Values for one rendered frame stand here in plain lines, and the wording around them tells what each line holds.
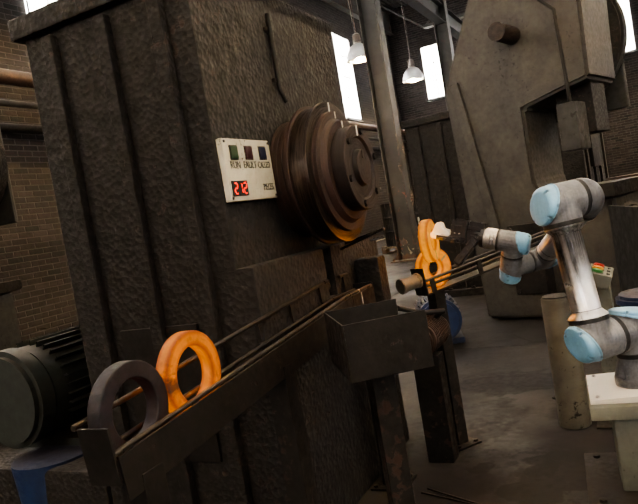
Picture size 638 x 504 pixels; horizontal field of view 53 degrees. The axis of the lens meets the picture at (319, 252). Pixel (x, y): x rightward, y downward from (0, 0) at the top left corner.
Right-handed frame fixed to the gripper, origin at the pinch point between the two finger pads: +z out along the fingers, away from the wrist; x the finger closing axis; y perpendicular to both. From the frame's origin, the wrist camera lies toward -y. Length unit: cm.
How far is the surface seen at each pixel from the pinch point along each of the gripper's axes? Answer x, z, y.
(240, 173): 69, 39, 18
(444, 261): -19.1, -2.4, -11.5
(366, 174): 28.6, 15.7, 20.2
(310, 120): 45, 30, 35
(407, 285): -2.1, 6.2, -20.2
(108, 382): 142, 17, -19
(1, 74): -297, 597, 75
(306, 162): 52, 26, 22
